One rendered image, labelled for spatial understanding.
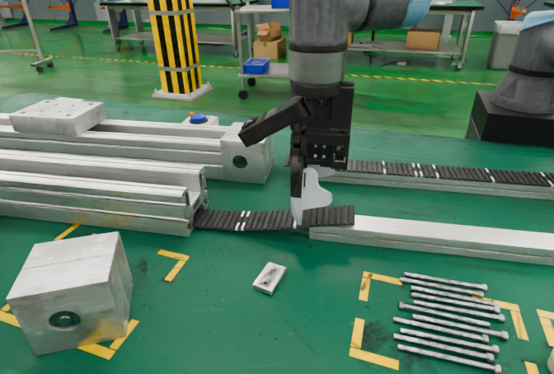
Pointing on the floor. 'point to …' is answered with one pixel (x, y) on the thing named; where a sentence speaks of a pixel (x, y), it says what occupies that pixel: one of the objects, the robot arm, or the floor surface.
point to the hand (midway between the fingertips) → (298, 203)
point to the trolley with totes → (256, 67)
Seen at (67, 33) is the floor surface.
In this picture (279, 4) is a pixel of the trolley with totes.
